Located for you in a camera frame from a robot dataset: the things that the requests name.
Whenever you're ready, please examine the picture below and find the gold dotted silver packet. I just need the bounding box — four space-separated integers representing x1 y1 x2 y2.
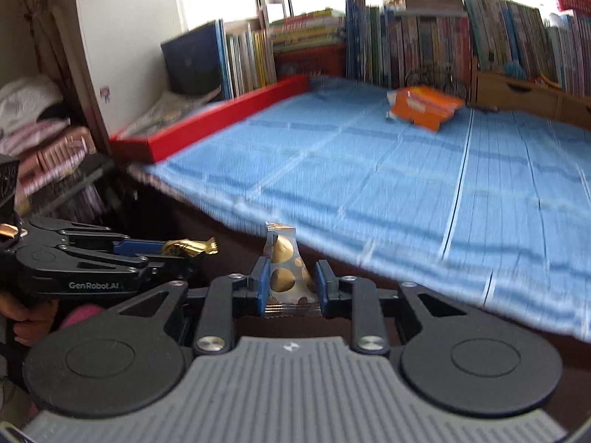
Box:
261 222 320 318

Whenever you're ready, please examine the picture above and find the row of blue-spined books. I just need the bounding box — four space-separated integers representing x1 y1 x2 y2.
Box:
545 11 591 97

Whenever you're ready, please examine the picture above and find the folded newspaper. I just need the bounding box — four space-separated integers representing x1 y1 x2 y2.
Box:
122 87 222 137

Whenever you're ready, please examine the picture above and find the row of tall picture books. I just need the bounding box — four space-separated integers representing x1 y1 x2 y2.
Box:
461 0 555 84

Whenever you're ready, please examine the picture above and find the row of blue thin books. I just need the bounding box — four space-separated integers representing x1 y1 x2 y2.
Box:
345 0 385 86

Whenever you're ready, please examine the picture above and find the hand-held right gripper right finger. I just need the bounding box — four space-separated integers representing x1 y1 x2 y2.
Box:
314 260 472 356

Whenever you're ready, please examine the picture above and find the row of short dark-spined books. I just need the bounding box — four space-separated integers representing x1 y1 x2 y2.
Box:
383 13 472 88

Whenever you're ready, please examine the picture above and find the white wardrobe panel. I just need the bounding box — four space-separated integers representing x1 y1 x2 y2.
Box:
74 0 186 148

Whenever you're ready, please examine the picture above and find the wooden drawer unit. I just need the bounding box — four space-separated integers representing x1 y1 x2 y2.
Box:
471 58 591 130

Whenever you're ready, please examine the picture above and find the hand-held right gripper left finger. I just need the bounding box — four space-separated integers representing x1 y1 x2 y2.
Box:
117 258 273 356

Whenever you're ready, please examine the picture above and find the person's left hand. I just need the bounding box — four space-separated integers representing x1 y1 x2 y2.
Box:
0 295 60 334

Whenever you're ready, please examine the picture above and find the stack of folded clothes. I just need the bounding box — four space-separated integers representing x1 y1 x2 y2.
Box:
0 74 99 204

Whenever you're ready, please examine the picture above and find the black wire ornament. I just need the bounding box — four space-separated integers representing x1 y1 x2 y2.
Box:
404 62 467 100

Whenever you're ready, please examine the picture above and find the row of thin picture books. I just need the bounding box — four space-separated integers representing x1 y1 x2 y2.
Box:
224 25 278 100

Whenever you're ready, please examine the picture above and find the brown cardboard box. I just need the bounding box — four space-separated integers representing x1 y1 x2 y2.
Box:
404 0 465 16

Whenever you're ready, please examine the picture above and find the large dark blue book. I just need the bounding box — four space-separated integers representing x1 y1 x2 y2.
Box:
161 21 227 100

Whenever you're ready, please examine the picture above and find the orange cardboard box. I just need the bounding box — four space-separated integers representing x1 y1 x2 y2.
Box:
385 85 465 133

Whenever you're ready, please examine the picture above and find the blue checked blanket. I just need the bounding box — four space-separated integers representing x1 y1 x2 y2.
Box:
124 76 591 347

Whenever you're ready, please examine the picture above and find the stack of colourful books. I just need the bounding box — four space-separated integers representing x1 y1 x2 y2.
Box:
268 8 347 54

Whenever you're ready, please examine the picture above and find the red plastic crate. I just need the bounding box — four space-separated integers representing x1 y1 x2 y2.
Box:
273 46 347 79

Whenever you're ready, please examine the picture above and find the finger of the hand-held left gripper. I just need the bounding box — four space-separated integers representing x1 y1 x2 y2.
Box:
21 216 163 258
16 244 195 287

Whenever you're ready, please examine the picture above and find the gold foil wrapper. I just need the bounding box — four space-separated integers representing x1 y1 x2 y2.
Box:
159 237 219 259

